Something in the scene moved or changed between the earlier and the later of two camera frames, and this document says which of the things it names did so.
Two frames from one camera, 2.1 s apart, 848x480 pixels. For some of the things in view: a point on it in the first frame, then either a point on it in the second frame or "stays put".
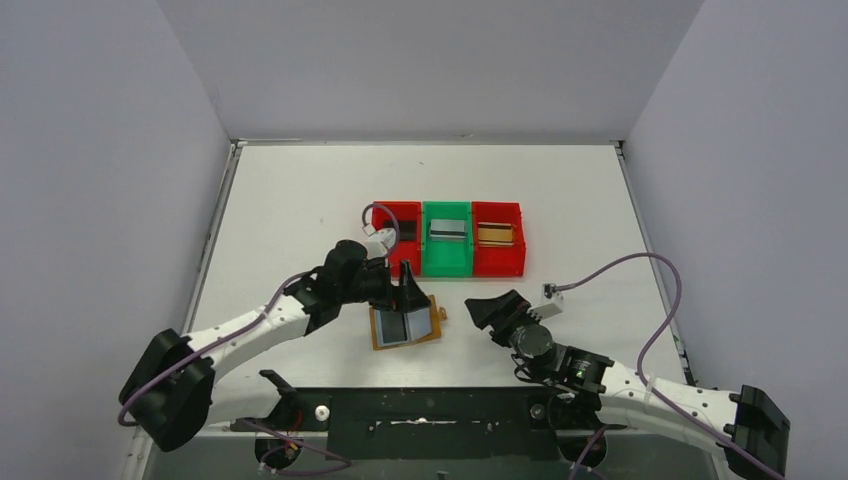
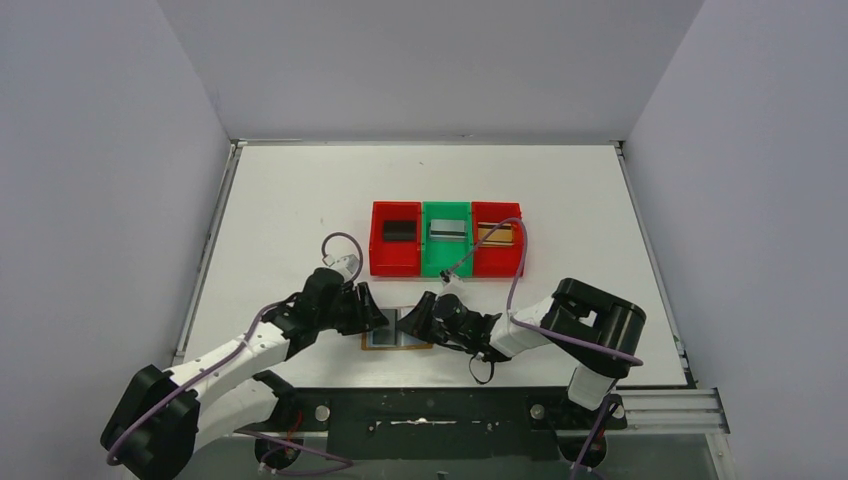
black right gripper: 506,321 -> 425,318
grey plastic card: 394,327 stays put
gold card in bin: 498,235 stays put
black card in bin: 407,229 stays put
